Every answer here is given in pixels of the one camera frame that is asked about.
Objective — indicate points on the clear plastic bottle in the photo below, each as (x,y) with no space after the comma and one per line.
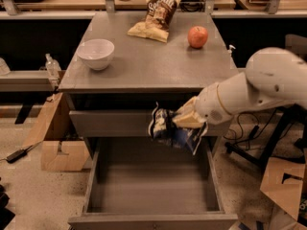
(53,69)

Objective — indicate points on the blue chip bag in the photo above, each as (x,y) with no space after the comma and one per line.
(164,130)

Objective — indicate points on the brown sea salt chip bag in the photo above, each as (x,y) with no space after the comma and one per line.
(156,23)

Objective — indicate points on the white pump dispenser bottle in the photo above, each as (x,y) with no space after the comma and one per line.
(231,49)

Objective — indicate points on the red apple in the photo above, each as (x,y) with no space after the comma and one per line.
(197,37)

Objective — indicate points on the grey wooden drawer cabinet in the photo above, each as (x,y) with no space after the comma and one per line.
(145,73)

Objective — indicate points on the white bowl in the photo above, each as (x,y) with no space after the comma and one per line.
(96,54)

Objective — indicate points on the left cardboard box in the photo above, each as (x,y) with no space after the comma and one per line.
(58,152)

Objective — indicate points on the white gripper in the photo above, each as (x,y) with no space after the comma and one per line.
(209,105)

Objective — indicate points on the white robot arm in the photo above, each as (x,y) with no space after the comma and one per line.
(273,77)

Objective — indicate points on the cardboard box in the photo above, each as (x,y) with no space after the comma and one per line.
(284,182)
(58,152)

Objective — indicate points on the open grey middle drawer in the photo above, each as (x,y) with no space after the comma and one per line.
(139,184)

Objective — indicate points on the right cardboard box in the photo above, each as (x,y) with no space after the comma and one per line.
(284,182)

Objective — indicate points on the black stand with cables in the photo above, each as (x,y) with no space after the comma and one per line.
(257,144)

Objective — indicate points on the closed grey top drawer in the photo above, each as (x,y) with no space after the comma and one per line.
(111,123)

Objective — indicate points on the black power adapter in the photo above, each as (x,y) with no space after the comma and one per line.
(16,155)

